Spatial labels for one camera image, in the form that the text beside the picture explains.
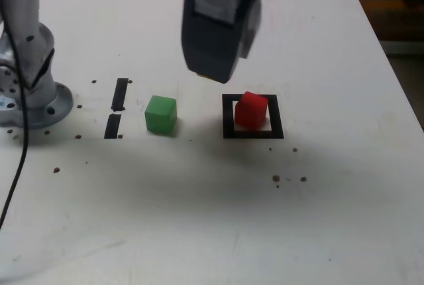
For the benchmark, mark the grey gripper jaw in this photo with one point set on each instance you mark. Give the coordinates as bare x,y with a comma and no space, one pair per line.
215,6

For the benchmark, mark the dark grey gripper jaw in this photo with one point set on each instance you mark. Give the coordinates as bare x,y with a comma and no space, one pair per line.
212,49

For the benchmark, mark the red cube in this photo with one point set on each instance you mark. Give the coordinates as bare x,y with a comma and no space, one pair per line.
250,112

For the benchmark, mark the green cube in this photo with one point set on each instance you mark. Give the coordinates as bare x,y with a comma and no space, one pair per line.
160,119

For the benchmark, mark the black tape square outline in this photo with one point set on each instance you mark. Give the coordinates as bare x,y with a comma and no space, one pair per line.
228,134

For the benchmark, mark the black tape strip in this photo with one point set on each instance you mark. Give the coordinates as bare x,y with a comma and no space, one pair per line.
119,96

